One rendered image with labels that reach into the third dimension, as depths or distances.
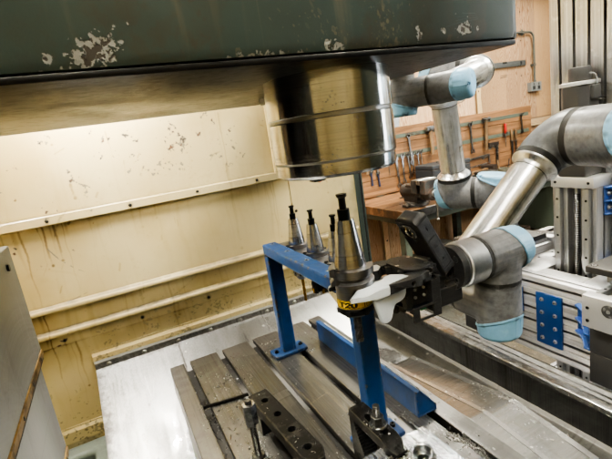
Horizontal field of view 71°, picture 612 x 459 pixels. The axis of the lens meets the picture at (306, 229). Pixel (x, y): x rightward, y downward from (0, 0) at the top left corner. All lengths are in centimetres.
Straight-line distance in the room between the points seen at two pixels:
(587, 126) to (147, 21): 78
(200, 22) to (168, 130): 113
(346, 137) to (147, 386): 121
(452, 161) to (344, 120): 114
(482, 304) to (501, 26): 44
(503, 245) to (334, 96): 39
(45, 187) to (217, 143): 54
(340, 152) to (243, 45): 16
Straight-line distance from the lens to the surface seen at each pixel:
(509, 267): 77
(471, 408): 126
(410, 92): 117
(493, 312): 79
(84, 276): 155
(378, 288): 59
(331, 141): 49
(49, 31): 39
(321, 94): 49
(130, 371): 160
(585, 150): 96
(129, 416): 150
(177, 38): 39
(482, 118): 442
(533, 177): 98
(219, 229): 157
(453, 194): 164
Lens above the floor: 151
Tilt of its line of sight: 13 degrees down
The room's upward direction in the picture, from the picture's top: 9 degrees counter-clockwise
